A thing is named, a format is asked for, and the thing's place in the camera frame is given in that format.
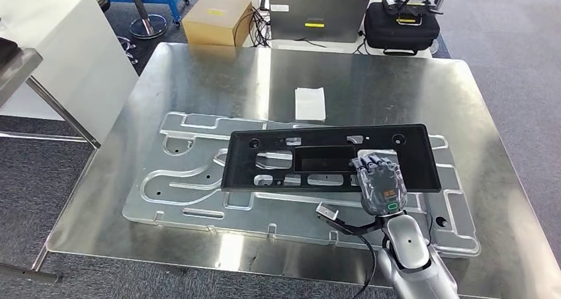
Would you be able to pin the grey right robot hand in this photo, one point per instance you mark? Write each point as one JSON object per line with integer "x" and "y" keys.
{"x": 381, "y": 187}

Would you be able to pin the black plastic plate frame part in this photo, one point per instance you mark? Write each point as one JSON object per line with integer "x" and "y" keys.
{"x": 324, "y": 159}

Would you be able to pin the stainless steel workbench table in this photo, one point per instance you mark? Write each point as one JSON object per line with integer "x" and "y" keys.
{"x": 197, "y": 82}

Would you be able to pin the stamped metal panel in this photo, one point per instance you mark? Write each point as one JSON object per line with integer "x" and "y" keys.
{"x": 285, "y": 218}

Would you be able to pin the white paper sheet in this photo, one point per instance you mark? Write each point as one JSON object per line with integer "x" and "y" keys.
{"x": 310, "y": 104}

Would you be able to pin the black carrying case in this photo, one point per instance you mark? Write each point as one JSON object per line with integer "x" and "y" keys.
{"x": 394, "y": 36}

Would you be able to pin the grey laptop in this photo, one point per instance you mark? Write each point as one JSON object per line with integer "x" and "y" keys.
{"x": 320, "y": 16}

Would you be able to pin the black remote controller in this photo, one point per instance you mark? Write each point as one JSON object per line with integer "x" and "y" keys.
{"x": 407, "y": 5}

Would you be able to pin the brown cardboard box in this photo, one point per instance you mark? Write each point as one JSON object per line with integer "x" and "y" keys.
{"x": 215, "y": 25}

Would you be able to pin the chrome stanchion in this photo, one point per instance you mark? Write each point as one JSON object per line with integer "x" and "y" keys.
{"x": 149, "y": 25}

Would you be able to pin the white cabinet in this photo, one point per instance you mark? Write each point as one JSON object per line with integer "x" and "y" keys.
{"x": 65, "y": 47}

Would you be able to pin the stainless steel side table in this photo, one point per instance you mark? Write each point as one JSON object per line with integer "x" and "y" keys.
{"x": 19, "y": 71}

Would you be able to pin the black flat device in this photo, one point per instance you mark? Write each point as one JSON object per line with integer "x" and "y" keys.
{"x": 6, "y": 49}

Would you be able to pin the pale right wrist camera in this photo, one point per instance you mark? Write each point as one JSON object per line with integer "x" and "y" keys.
{"x": 326, "y": 211}

